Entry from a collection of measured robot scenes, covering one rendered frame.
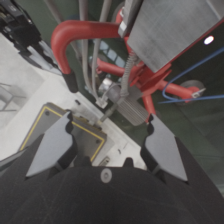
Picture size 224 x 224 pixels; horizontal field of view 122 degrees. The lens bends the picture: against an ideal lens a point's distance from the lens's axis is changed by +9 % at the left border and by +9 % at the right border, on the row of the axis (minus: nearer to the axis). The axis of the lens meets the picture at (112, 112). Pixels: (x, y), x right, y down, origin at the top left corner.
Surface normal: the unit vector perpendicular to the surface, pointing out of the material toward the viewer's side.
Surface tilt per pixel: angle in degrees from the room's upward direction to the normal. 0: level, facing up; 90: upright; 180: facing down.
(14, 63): 0
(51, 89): 14
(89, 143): 0
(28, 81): 0
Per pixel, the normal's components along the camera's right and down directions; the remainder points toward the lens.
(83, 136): 0.05, 0.08
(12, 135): -0.13, -0.08
